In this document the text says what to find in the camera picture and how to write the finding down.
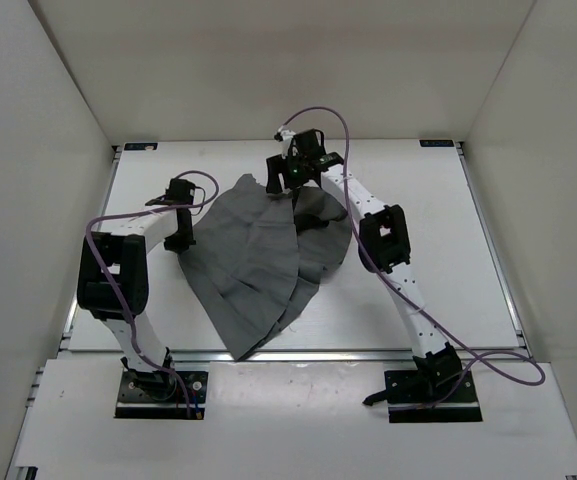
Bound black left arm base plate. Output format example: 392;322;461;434
114;370;209;421

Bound blue label sticker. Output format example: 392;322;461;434
419;139;454;148
123;142;158;151

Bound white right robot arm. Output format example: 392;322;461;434
266;126;462;401

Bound blue label sticker right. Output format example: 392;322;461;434
419;139;454;148

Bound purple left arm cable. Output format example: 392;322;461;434
85;170;219;419

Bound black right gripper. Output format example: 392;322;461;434
266;152;307;196

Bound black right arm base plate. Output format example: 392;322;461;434
363;370;483;424

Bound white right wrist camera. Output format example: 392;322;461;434
273;125;295;146

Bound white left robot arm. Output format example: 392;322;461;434
76;176;205;398

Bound grey pleated skirt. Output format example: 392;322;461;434
178;174;351;360

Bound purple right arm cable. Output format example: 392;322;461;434
280;105;544;409

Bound blue label sticker left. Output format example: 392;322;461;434
123;142;158;151

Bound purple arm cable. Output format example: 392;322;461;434
85;170;219;419
280;105;544;409

